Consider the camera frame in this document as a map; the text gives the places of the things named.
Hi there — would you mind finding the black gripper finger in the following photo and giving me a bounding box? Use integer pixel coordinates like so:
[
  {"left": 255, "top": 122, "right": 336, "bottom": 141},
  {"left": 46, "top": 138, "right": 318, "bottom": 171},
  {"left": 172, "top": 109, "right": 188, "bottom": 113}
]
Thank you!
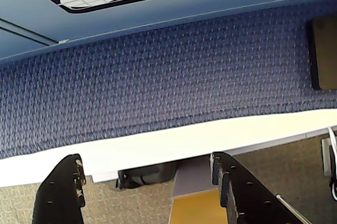
[
  {"left": 209, "top": 151, "right": 313, "bottom": 224},
  {"left": 32, "top": 153, "right": 86, "bottom": 224}
]

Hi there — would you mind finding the thin metal rod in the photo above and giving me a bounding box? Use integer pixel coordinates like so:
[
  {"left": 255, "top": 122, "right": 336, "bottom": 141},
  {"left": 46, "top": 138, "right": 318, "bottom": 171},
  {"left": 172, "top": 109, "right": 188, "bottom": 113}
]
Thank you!
[{"left": 275, "top": 193, "right": 314, "bottom": 224}]

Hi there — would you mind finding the yellow wooden board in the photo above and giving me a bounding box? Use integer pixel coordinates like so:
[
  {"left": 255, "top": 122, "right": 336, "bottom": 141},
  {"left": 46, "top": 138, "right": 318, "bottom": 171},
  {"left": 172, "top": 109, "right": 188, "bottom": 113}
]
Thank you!
[{"left": 168, "top": 189, "right": 229, "bottom": 224}]

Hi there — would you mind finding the white board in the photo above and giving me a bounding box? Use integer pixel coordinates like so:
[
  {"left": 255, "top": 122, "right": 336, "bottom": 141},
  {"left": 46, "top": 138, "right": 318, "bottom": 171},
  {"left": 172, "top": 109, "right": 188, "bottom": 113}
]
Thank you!
[{"left": 0, "top": 108, "right": 337, "bottom": 185}]

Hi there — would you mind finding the white cable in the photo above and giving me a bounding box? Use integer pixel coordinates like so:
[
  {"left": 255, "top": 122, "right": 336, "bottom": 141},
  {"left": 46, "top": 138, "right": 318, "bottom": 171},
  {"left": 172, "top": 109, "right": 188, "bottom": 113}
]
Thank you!
[{"left": 328, "top": 126, "right": 337, "bottom": 201}]

